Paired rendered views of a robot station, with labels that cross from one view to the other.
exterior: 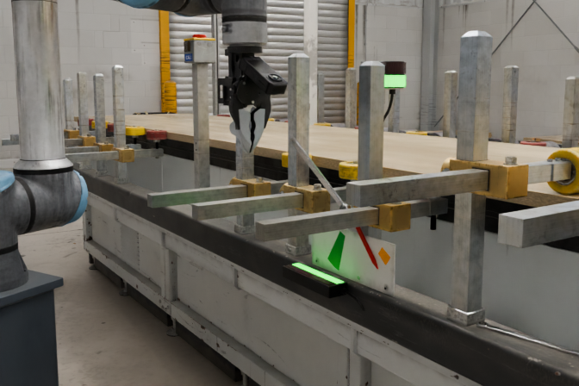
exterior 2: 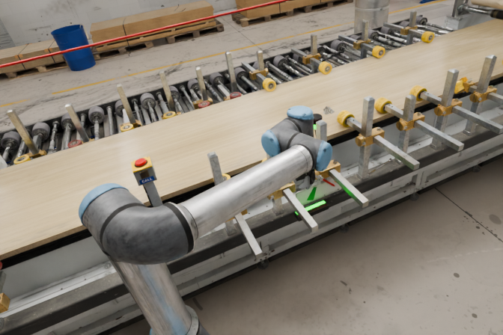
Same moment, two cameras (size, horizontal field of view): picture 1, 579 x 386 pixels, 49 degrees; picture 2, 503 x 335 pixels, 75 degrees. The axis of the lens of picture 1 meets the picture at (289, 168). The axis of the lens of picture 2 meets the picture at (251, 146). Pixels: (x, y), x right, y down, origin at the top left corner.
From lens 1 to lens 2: 1.82 m
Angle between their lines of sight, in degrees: 73
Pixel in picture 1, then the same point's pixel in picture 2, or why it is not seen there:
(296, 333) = not seen: hidden behind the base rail
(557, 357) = (390, 166)
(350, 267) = (319, 194)
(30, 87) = (173, 293)
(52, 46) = not seen: hidden behind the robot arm
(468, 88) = (370, 115)
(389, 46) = not seen: outside the picture
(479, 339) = (376, 177)
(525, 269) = (334, 152)
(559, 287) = (346, 151)
